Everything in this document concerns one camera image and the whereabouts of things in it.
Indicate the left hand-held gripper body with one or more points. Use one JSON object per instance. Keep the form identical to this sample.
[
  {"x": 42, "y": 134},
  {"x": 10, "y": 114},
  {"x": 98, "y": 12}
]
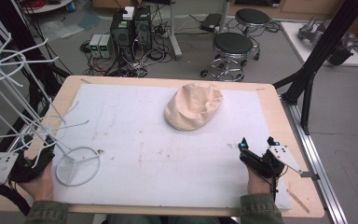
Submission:
[{"x": 18, "y": 169}]

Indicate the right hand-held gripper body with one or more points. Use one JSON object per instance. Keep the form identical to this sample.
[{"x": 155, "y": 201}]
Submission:
[{"x": 262, "y": 165}]

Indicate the person's right hand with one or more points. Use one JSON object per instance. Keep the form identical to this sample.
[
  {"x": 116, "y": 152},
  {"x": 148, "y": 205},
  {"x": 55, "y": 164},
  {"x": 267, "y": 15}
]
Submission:
[{"x": 258, "y": 185}]

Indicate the person's left hand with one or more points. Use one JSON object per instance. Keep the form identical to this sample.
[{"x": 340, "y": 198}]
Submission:
[{"x": 40, "y": 186}]

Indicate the wooden stick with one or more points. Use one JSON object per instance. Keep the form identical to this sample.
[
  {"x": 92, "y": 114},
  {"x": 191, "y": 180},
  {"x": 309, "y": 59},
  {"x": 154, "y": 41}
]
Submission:
[{"x": 298, "y": 201}]

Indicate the beige cloth hat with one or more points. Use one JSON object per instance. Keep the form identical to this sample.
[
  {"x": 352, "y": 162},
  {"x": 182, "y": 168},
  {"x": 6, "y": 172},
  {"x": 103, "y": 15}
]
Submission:
[{"x": 194, "y": 105}]

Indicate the white foam mat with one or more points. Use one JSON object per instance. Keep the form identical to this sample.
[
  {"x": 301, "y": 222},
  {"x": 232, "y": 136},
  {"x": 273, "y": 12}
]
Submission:
[{"x": 155, "y": 155}]

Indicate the black round stool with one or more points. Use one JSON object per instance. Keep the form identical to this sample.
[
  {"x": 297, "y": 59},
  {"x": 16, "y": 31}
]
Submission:
[
  {"x": 232, "y": 43},
  {"x": 251, "y": 16}
]

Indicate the white platform board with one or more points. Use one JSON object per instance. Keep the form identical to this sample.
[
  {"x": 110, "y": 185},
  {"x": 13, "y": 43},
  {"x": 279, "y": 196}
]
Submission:
[{"x": 295, "y": 37}]

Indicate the grey power supply unit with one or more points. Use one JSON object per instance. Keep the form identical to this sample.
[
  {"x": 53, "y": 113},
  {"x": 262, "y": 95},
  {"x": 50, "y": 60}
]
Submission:
[
  {"x": 94, "y": 45},
  {"x": 106, "y": 45}
]

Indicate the clear plastic sheet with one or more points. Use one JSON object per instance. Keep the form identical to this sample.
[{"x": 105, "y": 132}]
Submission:
[{"x": 62, "y": 29}]

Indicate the grey robot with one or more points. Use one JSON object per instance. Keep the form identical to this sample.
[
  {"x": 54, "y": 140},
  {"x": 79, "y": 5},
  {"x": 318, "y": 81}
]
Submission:
[{"x": 323, "y": 34}]

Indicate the black flat box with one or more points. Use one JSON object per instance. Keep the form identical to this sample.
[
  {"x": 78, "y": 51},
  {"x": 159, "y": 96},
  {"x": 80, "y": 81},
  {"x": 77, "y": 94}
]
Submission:
[{"x": 210, "y": 22}]

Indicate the black computer tower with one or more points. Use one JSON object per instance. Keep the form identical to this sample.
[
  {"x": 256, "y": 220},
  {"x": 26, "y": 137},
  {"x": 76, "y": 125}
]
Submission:
[
  {"x": 143, "y": 28},
  {"x": 121, "y": 34}
]

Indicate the grey metal table leg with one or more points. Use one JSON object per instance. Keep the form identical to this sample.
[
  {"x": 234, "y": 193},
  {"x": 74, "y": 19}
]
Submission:
[{"x": 174, "y": 31}]

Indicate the round white table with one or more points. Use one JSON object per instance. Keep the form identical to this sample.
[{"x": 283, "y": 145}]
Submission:
[{"x": 43, "y": 5}]

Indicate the white box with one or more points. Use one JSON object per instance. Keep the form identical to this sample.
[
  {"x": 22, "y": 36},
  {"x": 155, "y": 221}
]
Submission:
[{"x": 128, "y": 13}]

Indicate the aluminium rail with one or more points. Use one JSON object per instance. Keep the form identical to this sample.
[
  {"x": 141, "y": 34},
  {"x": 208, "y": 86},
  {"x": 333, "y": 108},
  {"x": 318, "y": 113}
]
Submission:
[{"x": 320, "y": 168}]

